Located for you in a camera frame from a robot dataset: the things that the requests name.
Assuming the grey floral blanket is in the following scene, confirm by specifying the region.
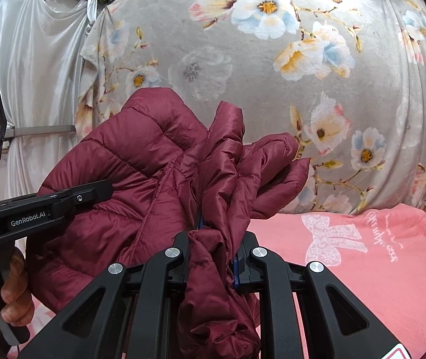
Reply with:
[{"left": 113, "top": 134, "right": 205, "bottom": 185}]
[{"left": 75, "top": 0, "right": 426, "bottom": 213}]

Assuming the silver satin curtain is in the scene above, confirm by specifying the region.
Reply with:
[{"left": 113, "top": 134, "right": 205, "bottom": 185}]
[{"left": 0, "top": 0, "right": 88, "bottom": 200}]

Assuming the pink plush blanket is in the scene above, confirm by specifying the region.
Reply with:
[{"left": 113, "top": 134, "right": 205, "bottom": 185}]
[{"left": 7, "top": 203, "right": 426, "bottom": 359}]

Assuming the maroon puffer jacket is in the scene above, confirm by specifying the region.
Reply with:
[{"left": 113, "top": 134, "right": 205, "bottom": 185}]
[{"left": 26, "top": 88, "right": 310, "bottom": 358}]

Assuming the person's left hand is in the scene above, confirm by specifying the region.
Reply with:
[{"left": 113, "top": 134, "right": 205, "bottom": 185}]
[{"left": 1, "top": 247, "right": 35, "bottom": 327}]

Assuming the grey curtain tieback band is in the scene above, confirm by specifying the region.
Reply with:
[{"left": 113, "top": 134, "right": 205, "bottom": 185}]
[{"left": 3, "top": 125, "right": 76, "bottom": 141}]

